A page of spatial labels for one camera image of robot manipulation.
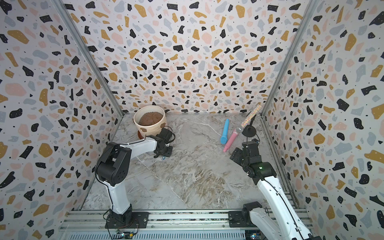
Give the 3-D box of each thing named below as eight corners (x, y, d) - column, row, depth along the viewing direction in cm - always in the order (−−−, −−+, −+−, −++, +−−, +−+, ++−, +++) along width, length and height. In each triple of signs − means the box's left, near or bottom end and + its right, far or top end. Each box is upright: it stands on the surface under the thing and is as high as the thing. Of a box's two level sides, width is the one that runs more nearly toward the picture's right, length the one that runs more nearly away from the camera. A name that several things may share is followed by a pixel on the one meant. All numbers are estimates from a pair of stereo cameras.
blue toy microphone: (219, 143, 107) (219, 140, 104) (223, 121, 121) (223, 118, 118) (226, 144, 106) (227, 142, 103) (229, 122, 120) (230, 119, 117)
